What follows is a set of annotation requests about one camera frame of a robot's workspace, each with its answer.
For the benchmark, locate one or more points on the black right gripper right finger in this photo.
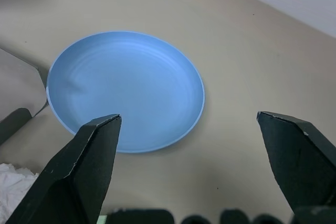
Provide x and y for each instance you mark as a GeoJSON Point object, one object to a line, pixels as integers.
{"type": "Point", "coordinates": [302, 161]}

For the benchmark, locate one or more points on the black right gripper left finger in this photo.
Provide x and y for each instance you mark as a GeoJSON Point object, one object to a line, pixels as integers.
{"type": "Point", "coordinates": [76, 176]}

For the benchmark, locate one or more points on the white paper ball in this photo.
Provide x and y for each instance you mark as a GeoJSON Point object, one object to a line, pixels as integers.
{"type": "Point", "coordinates": [10, 190]}

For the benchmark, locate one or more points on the blue round plate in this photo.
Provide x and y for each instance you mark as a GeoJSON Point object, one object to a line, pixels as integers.
{"type": "Point", "coordinates": [126, 77]}

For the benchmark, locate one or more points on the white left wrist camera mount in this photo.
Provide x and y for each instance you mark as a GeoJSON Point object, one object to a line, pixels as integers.
{"type": "Point", "coordinates": [18, 82]}

